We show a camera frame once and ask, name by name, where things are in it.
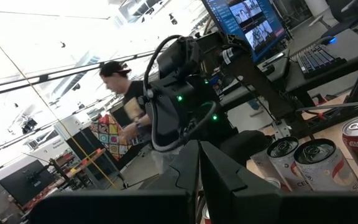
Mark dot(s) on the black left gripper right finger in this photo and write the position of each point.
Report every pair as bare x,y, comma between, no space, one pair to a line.
259,208

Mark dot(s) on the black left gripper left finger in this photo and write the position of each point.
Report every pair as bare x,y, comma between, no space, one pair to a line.
120,208

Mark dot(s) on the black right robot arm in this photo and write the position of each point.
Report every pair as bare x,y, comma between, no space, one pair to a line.
259,84

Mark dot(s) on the person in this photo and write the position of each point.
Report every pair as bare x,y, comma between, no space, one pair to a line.
134,90

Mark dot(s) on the wheeled metal cart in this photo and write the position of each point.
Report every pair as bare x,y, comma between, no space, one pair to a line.
85,161

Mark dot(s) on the person's hand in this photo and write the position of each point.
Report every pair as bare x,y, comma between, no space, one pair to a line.
130,132

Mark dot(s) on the colourful patterned cloth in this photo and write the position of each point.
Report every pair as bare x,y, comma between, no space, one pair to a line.
110,137

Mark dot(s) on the black desk monitor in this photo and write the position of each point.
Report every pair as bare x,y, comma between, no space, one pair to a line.
26,183

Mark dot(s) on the black smartphone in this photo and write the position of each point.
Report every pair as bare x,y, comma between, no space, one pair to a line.
273,59

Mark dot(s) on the black overhead beam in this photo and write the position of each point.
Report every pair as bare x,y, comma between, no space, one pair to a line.
57,74

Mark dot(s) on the backlit keyboard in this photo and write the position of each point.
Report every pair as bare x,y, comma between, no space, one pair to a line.
319,59

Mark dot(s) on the black mouse with blue light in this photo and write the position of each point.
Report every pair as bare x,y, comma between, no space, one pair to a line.
328,40

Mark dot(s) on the grey lower desk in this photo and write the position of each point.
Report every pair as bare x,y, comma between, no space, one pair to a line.
356,46

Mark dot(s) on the black office chair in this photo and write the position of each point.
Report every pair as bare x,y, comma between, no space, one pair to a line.
350,11

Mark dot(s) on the black hanging camera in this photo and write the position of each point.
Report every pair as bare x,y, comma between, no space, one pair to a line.
29,125

